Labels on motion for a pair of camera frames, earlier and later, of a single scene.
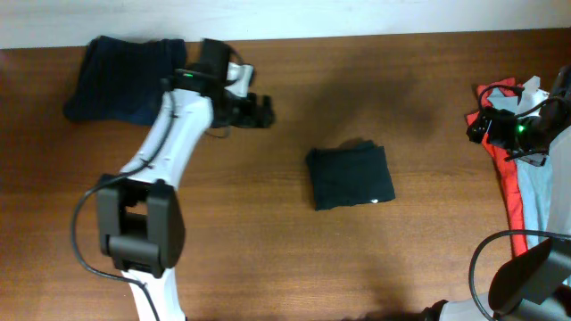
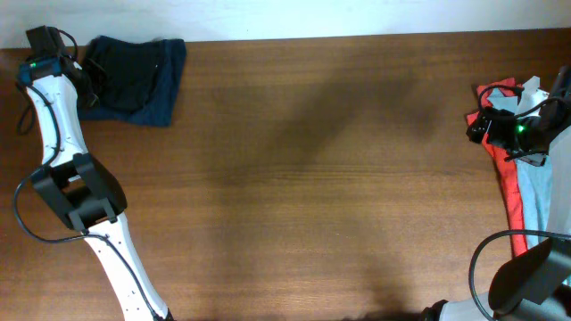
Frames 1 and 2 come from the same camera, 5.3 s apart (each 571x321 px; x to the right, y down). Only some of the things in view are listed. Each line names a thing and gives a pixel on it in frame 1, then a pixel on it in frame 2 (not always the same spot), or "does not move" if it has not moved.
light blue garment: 533,175 does not move
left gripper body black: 241,111 -> 89,95
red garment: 507,165 does not move
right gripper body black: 517,137 does not move
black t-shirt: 352,172 -> 129,70
